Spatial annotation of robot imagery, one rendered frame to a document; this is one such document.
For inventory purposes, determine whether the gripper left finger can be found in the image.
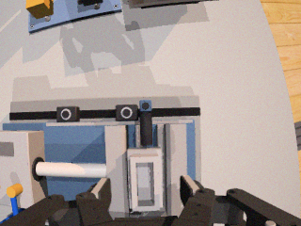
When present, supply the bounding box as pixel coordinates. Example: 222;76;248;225
0;178;119;226

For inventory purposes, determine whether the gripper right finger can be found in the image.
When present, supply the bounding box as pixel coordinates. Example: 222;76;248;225
171;175;301;226

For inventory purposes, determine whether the orange-yellow block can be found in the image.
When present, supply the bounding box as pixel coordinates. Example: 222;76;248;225
25;0;54;19

